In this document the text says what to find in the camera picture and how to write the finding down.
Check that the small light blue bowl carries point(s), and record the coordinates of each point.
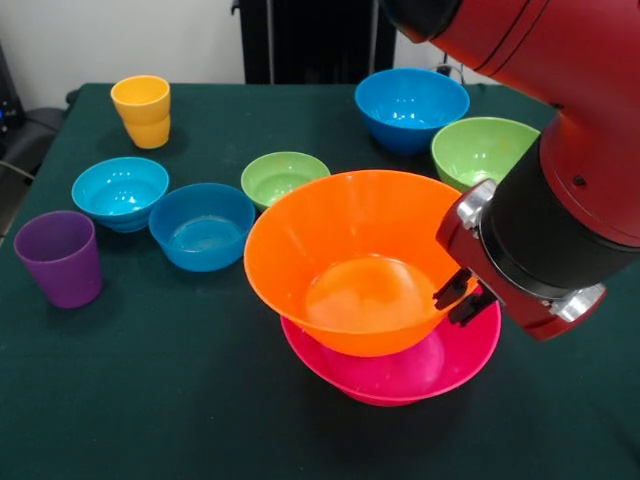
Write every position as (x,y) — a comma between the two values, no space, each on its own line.
(120,190)

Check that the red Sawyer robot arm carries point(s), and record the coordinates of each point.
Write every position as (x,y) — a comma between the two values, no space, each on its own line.
(550,50)

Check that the small green bowl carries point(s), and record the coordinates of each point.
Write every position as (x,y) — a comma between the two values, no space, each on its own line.
(275,175)

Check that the large pink bowl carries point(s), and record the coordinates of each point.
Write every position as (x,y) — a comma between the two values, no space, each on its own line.
(400,375)

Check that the medium blue bowl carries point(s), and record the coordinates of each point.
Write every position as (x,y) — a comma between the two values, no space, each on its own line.
(410,115)

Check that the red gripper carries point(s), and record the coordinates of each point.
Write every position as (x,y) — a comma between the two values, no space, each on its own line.
(470,250)

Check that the purple cup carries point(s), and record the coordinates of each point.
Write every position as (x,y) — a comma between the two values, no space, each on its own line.
(60,265)

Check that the large orange bowl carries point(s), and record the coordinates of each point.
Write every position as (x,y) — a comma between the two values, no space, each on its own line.
(310,235)

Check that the black power plug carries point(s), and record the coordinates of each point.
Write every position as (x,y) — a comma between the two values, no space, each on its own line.
(444,69)

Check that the dark blue bowl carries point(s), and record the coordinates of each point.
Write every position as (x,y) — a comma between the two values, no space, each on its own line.
(200,230)

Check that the dark green tablecloth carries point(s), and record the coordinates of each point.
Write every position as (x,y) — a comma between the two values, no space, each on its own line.
(150,375)

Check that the black computer tower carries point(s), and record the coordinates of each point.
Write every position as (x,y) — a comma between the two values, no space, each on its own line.
(10,100)

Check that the yellow cup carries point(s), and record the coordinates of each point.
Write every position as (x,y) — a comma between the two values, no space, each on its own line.
(142,115)

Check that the large green bowl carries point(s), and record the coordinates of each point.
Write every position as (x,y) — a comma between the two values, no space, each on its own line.
(475,155)

